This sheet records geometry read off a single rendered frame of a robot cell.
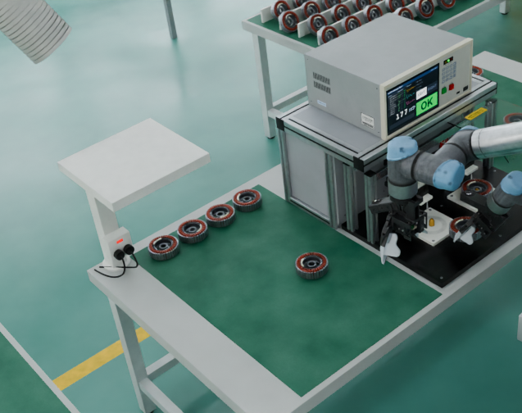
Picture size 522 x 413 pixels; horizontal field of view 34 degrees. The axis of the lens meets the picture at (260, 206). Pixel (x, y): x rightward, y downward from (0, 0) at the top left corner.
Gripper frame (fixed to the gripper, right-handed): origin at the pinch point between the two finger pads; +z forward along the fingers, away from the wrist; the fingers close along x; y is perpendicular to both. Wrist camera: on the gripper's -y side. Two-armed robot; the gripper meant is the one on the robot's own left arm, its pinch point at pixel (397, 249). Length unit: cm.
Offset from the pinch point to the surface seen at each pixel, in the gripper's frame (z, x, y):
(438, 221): 37, 56, -28
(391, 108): -7, 49, -42
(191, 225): 38, 0, -98
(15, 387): 40, -86, -81
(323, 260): 36, 14, -45
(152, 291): 40, -31, -83
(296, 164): 21, 36, -77
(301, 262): 36, 9, -50
